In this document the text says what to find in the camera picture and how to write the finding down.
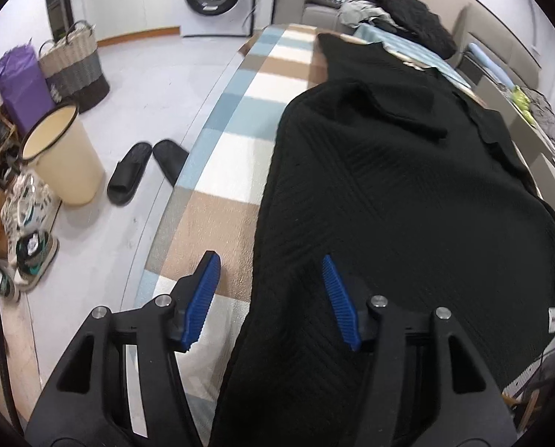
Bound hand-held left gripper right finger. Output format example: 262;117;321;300
321;255;520;447

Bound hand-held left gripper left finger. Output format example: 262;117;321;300
23;250;222;447

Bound black knit garment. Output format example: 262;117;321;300
210;32;555;447

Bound grey white clothes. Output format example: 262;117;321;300
338;0;390;29

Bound checked blanket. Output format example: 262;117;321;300
119;22;489;447

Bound wooden chair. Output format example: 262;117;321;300
503;372;543;434

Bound black white patterned cloth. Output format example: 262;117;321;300
529;93;555;164

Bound black slipper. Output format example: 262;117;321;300
107;142;153;206
153;139;191;188

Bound green soled sneaker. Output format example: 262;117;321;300
16;229;60;289

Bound yellow green item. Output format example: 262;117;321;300
510;85;536;124

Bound cream waste bin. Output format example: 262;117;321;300
21;101;106;206

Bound white patterned sneaker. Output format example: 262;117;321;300
0;172;64;261

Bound dark sneaker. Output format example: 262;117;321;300
0;261;22;304

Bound folded blue cloth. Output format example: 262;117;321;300
466;42;501;75

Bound grey shelving unit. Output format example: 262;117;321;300
452;4;555;224

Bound woven laundry basket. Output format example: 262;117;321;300
38;21;111;113

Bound light blue checked cloth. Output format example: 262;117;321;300
354;23;471;89

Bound purple bag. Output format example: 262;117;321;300
0;45;57;136

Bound white washing machine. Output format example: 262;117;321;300
181;0;259;38

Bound black quilted jacket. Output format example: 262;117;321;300
365;0;457;59

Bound grey sofa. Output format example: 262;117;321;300
270;0;366;35

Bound white cabinet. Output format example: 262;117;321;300
79;0;189;47

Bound black door frame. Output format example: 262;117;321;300
42;0;78;42

